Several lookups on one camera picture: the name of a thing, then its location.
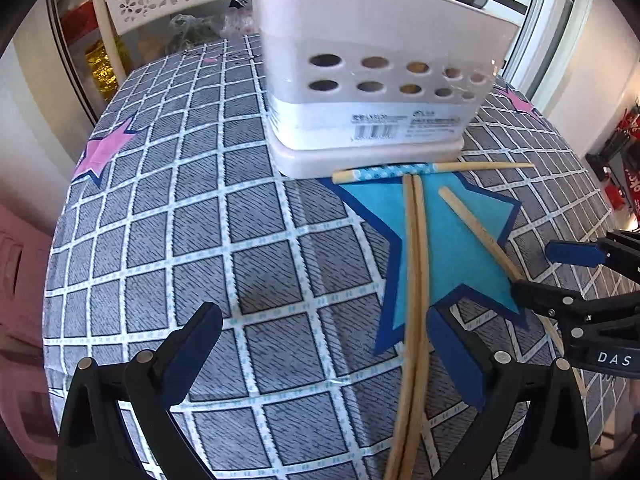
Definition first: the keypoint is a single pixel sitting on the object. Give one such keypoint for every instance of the red and black rack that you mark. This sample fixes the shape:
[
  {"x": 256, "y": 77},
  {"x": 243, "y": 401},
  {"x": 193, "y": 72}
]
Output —
[{"x": 627, "y": 180}]

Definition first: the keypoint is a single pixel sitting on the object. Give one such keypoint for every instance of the grey checked star tablecloth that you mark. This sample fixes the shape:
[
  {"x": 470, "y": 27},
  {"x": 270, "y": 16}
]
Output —
[{"x": 200, "y": 210}]

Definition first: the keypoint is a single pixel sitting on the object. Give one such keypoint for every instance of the stacked pink plastic stools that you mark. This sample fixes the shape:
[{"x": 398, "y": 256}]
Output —
[{"x": 20, "y": 270}]

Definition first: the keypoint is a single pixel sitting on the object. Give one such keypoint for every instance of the pink plastic stool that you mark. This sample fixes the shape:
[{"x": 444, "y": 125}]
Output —
[{"x": 30, "y": 420}]

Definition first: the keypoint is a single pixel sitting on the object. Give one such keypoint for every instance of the clear plastic bags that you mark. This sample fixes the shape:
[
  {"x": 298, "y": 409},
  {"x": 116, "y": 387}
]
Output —
[{"x": 190, "y": 27}]

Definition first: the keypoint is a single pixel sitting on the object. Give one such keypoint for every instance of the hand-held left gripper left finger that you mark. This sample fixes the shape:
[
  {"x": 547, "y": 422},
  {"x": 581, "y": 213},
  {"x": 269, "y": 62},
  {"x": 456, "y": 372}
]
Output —
[{"x": 192, "y": 355}]

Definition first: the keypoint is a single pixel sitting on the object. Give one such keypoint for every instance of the red box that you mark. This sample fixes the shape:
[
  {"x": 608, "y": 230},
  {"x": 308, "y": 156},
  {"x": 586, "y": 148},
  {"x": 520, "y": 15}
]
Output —
[{"x": 80, "y": 22}]

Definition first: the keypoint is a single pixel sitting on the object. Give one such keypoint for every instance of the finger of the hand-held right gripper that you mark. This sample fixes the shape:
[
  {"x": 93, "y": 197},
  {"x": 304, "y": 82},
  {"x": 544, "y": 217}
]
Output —
[
  {"x": 575, "y": 253},
  {"x": 537, "y": 295}
]

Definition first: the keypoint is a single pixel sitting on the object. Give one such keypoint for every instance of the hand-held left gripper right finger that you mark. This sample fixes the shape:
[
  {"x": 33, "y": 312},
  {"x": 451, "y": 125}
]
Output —
[{"x": 457, "y": 360}]

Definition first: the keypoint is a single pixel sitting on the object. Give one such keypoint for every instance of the pale pink plastic utensil holder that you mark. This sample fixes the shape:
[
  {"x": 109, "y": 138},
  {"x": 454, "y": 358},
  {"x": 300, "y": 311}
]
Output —
[{"x": 380, "y": 25}]

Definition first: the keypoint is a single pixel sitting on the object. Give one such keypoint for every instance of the gold foil bag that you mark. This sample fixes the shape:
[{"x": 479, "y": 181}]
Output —
[{"x": 102, "y": 67}]

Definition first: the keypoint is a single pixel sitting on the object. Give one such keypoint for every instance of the blue patterned wooden chopstick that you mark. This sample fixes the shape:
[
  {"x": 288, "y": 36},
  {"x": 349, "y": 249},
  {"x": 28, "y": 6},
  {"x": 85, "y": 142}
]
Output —
[{"x": 350, "y": 176}]

